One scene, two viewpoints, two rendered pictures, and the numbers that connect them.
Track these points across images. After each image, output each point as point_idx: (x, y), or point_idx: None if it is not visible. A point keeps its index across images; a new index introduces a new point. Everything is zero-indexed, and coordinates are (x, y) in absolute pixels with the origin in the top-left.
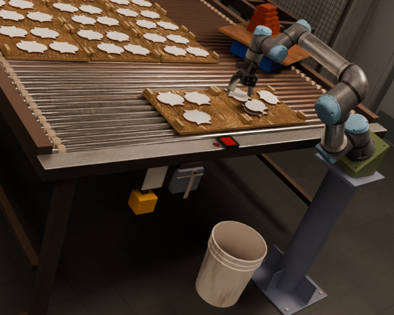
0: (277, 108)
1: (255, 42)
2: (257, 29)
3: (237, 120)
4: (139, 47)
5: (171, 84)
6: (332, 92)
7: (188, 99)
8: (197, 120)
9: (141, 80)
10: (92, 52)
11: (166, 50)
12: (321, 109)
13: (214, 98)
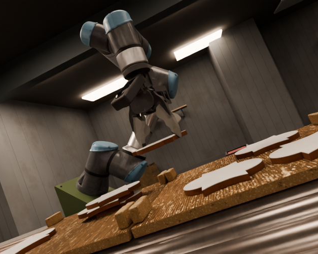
0: (58, 228)
1: (137, 33)
2: (127, 13)
3: (179, 177)
4: None
5: (265, 230)
6: (165, 69)
7: (253, 161)
8: (271, 138)
9: None
10: None
11: None
12: (176, 81)
13: (161, 202)
